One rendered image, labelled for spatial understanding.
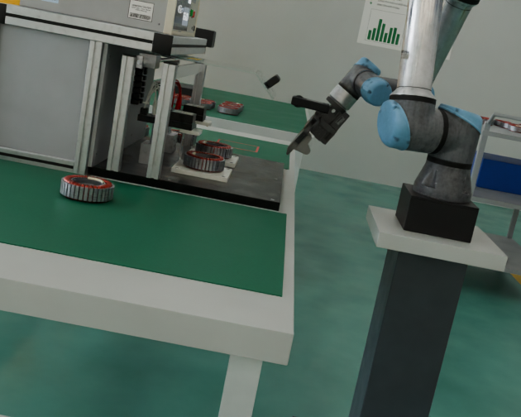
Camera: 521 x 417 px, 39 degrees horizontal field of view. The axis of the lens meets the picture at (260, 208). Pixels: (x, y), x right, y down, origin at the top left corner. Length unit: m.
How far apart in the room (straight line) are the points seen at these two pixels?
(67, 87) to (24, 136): 0.16
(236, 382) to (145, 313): 0.18
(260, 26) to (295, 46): 0.39
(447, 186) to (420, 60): 0.32
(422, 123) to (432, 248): 0.31
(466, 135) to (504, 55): 5.65
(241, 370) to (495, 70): 6.58
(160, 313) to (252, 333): 0.14
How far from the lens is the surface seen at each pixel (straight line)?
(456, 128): 1.91
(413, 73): 1.88
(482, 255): 1.89
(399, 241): 1.85
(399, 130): 1.84
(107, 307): 1.09
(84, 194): 1.58
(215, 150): 2.20
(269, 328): 1.07
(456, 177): 1.94
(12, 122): 1.91
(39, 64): 1.87
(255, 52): 7.31
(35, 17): 1.86
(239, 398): 1.16
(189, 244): 1.40
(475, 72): 7.50
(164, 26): 1.92
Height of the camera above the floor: 1.14
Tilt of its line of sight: 13 degrees down
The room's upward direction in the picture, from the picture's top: 11 degrees clockwise
